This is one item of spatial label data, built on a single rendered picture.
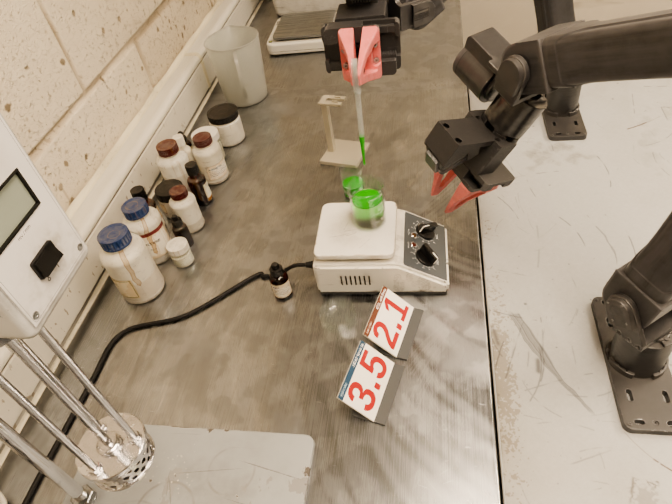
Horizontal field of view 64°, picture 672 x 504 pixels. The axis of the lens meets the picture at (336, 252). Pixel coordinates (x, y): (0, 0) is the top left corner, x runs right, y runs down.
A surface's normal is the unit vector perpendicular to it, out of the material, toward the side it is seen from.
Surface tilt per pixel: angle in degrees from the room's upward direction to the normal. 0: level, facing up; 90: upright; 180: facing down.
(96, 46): 90
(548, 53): 87
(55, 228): 90
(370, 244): 0
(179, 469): 0
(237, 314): 0
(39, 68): 90
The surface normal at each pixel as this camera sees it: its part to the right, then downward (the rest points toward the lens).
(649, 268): -0.87, 0.26
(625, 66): -0.84, 0.48
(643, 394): -0.13, -0.70
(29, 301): 0.98, 0.00
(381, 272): -0.11, 0.71
